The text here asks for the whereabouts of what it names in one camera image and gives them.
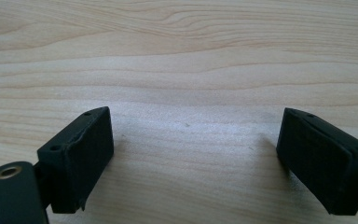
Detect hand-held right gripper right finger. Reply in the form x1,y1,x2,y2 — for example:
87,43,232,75
275,107,358,217

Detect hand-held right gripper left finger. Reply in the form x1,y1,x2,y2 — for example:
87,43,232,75
33,105,115,215

